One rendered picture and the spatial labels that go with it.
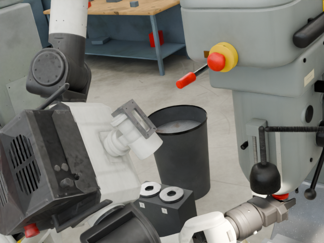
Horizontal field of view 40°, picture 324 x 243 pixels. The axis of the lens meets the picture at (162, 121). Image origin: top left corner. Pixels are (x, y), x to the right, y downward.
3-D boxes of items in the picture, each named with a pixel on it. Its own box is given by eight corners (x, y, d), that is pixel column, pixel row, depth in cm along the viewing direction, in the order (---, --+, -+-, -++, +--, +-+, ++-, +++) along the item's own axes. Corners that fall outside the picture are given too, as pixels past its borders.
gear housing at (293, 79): (302, 101, 99) (300, 57, 95) (207, 89, 113) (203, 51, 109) (349, 51, 122) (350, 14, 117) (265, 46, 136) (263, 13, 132)
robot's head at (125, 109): (126, 151, 102) (144, 142, 96) (101, 121, 100) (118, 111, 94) (142, 134, 105) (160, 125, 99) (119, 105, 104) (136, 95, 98)
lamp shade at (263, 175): (248, 194, 106) (246, 171, 103) (252, 177, 112) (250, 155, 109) (279, 195, 103) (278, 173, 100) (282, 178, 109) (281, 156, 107)
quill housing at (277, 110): (303, 207, 116) (299, 93, 102) (232, 188, 128) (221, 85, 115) (328, 170, 129) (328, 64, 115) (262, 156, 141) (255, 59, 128)
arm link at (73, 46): (36, 29, 105) (32, 87, 105) (72, 30, 103) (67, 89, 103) (59, 40, 117) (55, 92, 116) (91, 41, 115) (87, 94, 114)
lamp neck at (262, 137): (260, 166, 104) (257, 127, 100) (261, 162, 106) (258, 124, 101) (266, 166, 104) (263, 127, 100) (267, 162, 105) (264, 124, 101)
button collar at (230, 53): (235, 73, 92) (232, 45, 90) (209, 71, 96) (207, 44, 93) (239, 70, 94) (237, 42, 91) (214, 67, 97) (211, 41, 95)
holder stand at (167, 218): (184, 249, 168) (177, 206, 159) (137, 235, 180) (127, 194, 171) (199, 229, 177) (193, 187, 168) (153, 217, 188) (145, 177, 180)
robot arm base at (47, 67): (24, 106, 103) (70, 100, 101) (19, 51, 104) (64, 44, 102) (54, 111, 118) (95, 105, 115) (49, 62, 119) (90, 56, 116)
